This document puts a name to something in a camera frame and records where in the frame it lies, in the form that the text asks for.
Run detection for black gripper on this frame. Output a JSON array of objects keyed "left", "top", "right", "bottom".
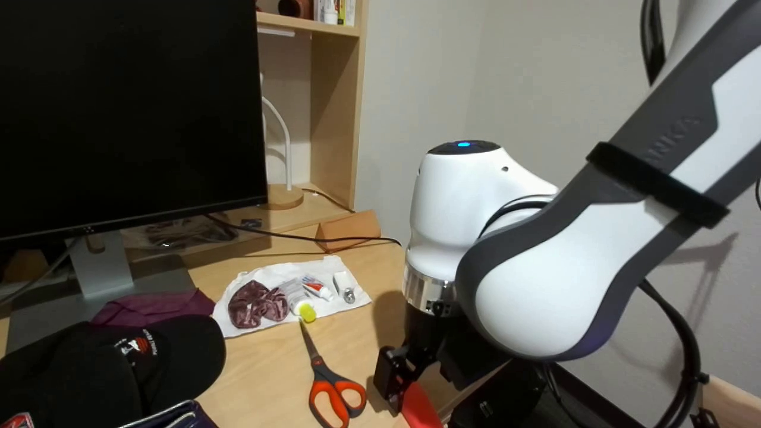
[{"left": 374, "top": 306, "right": 509, "bottom": 415}]

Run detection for orange block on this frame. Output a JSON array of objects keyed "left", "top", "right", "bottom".
[{"left": 398, "top": 382, "right": 442, "bottom": 428}]

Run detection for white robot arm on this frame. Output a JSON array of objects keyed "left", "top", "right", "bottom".
[{"left": 374, "top": 0, "right": 761, "bottom": 406}]

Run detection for yellow green ball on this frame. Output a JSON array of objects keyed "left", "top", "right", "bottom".
[{"left": 297, "top": 302, "right": 316, "bottom": 324}]

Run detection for brown cardboard box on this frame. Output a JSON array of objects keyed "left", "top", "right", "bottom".
[{"left": 316, "top": 212, "right": 381, "bottom": 253}]

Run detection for white plastic bag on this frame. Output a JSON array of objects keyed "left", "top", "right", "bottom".
[{"left": 212, "top": 256, "right": 371, "bottom": 337}]

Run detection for white desk lamp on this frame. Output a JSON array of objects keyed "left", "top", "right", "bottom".
[{"left": 261, "top": 98, "right": 303, "bottom": 209}]

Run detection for purple cloth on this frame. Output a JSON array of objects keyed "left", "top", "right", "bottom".
[{"left": 92, "top": 291, "right": 214, "bottom": 328}]

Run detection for black cap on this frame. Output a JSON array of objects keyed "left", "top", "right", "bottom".
[{"left": 0, "top": 317, "right": 225, "bottom": 428}]

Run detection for wooden bookshelf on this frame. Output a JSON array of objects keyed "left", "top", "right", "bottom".
[{"left": 255, "top": 0, "right": 369, "bottom": 207}]

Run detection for black computer monitor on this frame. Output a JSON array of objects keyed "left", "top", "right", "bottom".
[{"left": 0, "top": 0, "right": 270, "bottom": 304}]

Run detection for orange handled scissors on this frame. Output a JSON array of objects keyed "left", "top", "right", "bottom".
[{"left": 299, "top": 325, "right": 365, "bottom": 428}]

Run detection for black power cable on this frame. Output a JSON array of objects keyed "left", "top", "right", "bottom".
[{"left": 206, "top": 212, "right": 403, "bottom": 249}]

